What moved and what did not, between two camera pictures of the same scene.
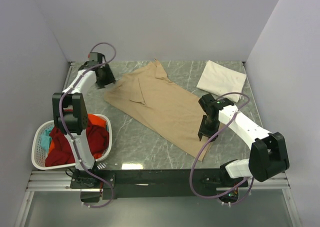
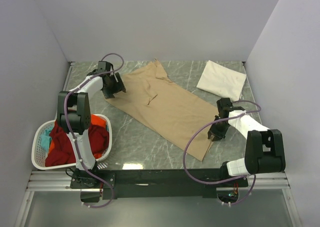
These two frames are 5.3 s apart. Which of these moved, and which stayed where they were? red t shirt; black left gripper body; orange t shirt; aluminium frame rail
Moved: black left gripper body
Stayed: orange t shirt; aluminium frame rail; red t shirt
